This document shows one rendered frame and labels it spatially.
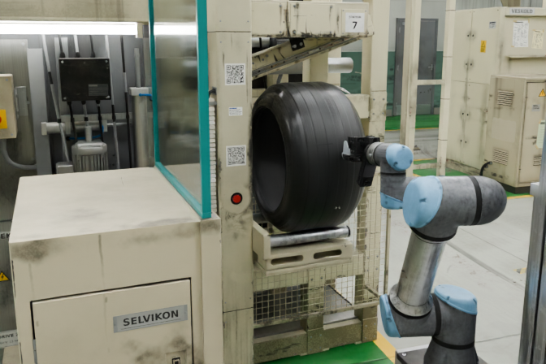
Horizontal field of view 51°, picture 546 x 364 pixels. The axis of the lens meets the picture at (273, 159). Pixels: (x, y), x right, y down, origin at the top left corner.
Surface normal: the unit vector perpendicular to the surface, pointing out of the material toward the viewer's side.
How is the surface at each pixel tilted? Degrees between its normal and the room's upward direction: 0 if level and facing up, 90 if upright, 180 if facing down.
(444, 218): 111
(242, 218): 90
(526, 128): 90
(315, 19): 90
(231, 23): 90
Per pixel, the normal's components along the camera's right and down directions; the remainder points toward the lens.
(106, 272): 0.36, 0.19
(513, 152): -0.95, 0.06
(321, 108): 0.25, -0.59
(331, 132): 0.32, -0.30
